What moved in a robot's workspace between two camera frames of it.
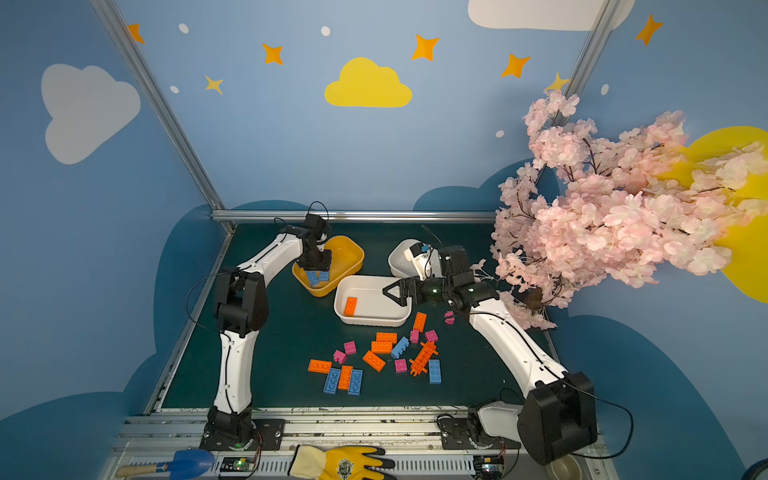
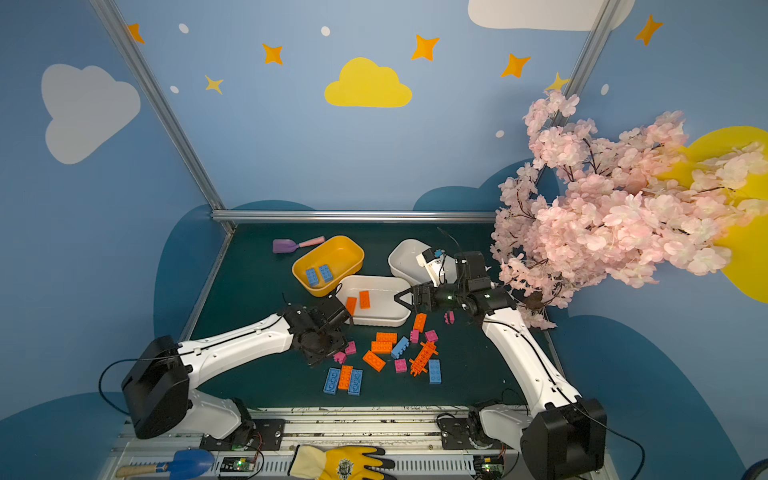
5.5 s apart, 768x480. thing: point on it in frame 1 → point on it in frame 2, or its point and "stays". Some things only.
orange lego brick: x=350 y=306 stays
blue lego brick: x=312 y=276 stays
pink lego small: x=340 y=357 stays
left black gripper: x=315 y=257 → x=330 y=315
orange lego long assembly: x=427 y=351 stays
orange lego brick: x=320 y=366 → x=364 y=298
